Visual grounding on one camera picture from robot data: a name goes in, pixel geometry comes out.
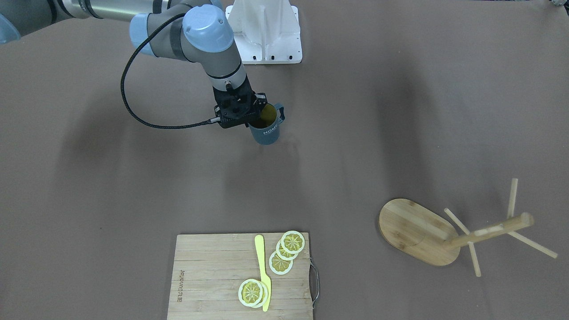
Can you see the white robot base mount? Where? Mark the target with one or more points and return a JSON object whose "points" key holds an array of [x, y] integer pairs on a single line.
{"points": [[266, 31]]}

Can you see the lemon slice middle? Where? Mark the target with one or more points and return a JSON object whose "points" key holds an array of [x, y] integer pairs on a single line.
{"points": [[264, 297]]}

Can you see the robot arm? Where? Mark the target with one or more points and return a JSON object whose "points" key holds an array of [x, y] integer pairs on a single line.
{"points": [[188, 30]]}

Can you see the wooden cutting board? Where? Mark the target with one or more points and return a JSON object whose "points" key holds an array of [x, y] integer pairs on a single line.
{"points": [[209, 268]]}

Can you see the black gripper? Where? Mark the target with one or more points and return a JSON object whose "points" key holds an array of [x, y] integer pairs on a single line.
{"points": [[260, 101]]}

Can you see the lemon slice front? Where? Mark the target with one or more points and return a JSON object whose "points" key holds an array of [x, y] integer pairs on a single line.
{"points": [[249, 292]]}

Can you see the blue mug with yellow interior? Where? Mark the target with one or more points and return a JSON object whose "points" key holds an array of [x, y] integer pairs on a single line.
{"points": [[266, 129]]}

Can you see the lemon slice back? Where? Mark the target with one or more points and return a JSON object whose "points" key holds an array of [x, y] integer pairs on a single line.
{"points": [[278, 265]]}

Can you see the bamboo cup rack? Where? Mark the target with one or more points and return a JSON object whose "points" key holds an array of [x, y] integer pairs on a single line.
{"points": [[426, 236]]}

